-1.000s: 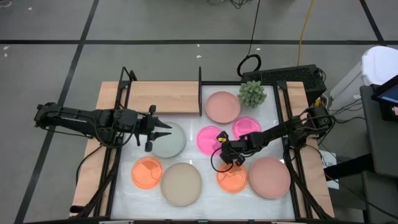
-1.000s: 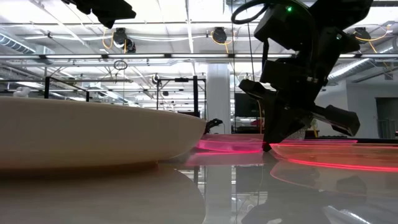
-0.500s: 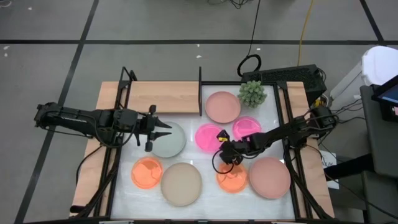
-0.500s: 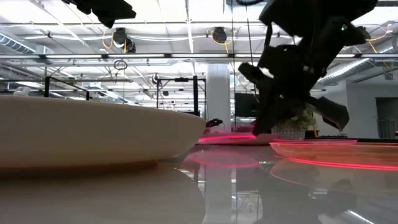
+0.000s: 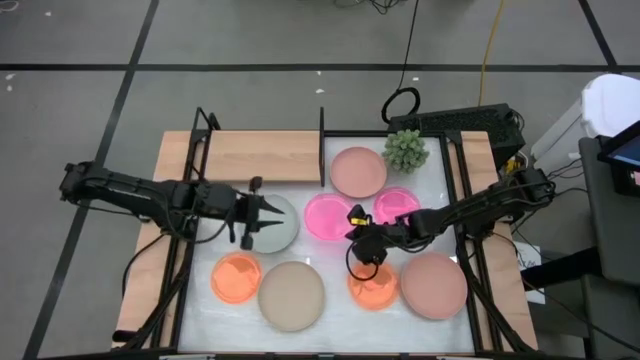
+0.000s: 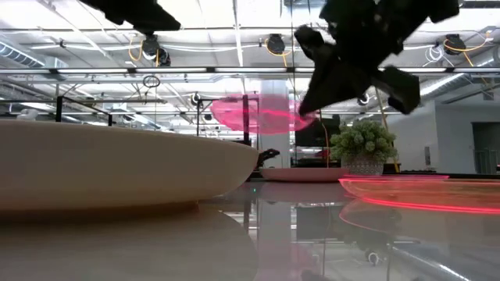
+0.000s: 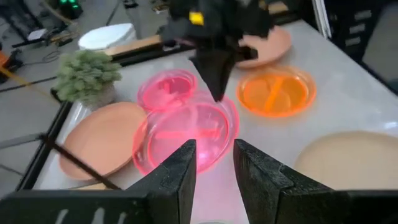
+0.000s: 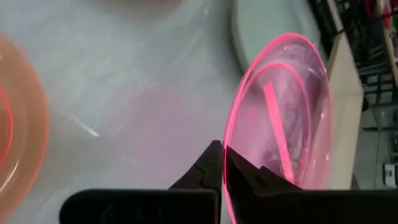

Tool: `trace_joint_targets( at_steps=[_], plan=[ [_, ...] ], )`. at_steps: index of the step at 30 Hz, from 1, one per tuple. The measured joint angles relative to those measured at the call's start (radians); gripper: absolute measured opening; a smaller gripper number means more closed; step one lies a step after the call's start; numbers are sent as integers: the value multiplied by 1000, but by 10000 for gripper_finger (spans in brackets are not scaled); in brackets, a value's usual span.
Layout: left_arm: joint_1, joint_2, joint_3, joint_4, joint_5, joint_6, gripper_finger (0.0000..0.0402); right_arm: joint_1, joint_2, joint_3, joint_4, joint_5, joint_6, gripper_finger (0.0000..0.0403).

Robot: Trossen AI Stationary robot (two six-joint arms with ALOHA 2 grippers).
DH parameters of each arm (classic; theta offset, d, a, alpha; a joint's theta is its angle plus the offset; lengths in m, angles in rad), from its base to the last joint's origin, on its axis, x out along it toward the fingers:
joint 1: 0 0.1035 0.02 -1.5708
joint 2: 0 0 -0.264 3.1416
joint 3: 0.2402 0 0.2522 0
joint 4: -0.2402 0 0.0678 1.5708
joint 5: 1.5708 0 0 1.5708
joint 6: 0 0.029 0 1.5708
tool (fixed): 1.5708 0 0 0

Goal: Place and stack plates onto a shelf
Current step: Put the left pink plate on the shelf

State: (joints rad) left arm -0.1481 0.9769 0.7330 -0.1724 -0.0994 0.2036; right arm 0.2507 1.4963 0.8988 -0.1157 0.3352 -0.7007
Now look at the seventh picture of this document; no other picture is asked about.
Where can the salmon pink plate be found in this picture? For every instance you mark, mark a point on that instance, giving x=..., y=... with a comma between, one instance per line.
x=273, y=46
x=102, y=140

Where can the large pink translucent divided plate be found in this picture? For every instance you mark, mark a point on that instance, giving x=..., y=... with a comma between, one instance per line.
x=186, y=130

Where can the yellow tape tag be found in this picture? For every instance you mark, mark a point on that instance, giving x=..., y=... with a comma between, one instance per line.
x=196, y=18

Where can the small pink translucent plate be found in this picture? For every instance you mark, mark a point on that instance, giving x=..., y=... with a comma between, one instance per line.
x=164, y=90

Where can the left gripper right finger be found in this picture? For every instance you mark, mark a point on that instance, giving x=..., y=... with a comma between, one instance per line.
x=267, y=189

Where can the black drawer cabinet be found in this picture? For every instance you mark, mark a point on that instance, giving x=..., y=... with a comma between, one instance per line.
x=354, y=28

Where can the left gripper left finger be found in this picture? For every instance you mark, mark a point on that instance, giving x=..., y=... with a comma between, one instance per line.
x=168, y=186

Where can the green plant in white pot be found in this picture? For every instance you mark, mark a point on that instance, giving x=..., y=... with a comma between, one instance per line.
x=87, y=74

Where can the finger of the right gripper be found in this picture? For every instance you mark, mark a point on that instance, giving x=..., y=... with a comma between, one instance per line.
x=209, y=68
x=225, y=68

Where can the white lidded bin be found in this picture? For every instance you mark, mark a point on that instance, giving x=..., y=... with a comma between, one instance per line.
x=105, y=35

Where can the beige plate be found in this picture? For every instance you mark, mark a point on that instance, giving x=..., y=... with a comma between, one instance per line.
x=348, y=161

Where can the black device with green lights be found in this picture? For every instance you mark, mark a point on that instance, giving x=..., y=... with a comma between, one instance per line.
x=70, y=7

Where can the orange translucent divided plate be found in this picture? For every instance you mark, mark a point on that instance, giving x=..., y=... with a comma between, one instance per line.
x=276, y=91

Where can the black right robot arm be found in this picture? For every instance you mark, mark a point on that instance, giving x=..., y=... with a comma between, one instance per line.
x=259, y=20

